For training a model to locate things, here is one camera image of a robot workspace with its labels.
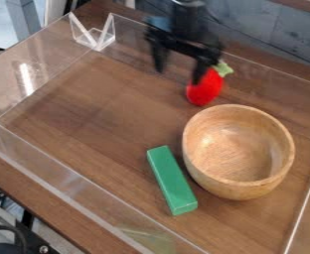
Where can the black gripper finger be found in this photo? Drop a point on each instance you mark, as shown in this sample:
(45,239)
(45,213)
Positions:
(161,54)
(202,66)

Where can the green rectangular block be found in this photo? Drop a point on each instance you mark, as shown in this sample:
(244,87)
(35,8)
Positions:
(173,183)

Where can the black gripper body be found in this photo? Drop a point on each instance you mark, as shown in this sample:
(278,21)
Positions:
(182,32)

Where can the red plush strawberry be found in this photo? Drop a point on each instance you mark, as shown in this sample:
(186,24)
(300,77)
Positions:
(203,92)

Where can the clear acrylic tray enclosure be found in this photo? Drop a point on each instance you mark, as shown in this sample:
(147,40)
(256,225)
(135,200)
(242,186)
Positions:
(86,108)

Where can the wooden bowl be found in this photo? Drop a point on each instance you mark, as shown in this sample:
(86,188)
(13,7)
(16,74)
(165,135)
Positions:
(238,151)

